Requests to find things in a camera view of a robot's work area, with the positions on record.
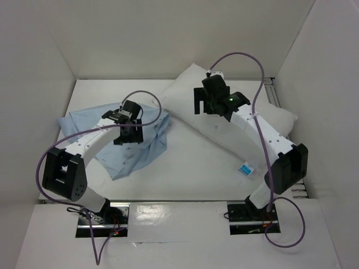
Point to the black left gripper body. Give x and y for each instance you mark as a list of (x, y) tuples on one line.
[(137, 121)]

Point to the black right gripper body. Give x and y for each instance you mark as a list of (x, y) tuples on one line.
[(200, 101)]

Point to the light blue pillowcase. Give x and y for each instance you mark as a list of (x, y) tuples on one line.
[(120, 160)]

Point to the white pillow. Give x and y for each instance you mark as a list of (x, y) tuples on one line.
[(178, 99)]

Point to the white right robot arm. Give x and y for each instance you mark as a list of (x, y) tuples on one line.
[(286, 162)]

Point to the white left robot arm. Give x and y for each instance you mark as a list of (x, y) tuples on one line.
[(65, 169)]

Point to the blue white pillow label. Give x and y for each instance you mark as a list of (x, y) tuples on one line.
[(246, 169)]

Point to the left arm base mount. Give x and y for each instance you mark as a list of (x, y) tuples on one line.
[(117, 223)]

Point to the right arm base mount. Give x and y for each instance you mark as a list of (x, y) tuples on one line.
[(246, 221)]

